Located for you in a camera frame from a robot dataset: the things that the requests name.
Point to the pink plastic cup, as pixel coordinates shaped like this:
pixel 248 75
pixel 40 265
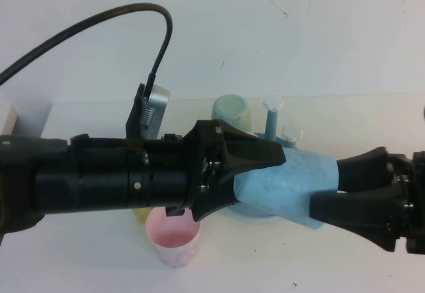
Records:
pixel 172 240

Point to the yellow plastic cup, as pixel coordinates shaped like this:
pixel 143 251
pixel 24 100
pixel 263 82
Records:
pixel 142 215

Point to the white adjacent table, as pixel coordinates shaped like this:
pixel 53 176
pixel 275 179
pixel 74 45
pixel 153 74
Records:
pixel 8 120

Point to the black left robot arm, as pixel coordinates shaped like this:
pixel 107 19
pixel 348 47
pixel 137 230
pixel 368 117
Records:
pixel 83 180

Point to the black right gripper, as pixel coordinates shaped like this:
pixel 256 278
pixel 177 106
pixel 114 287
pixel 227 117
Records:
pixel 413 200

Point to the green plastic cup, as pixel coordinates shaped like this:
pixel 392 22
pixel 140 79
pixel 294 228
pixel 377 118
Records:
pixel 229 107

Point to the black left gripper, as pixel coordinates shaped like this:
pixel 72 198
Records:
pixel 202 160

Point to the blue cup stand white caps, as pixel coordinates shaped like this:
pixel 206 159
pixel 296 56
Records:
pixel 271 123

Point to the blue plastic cup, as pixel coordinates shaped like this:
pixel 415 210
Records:
pixel 282 186

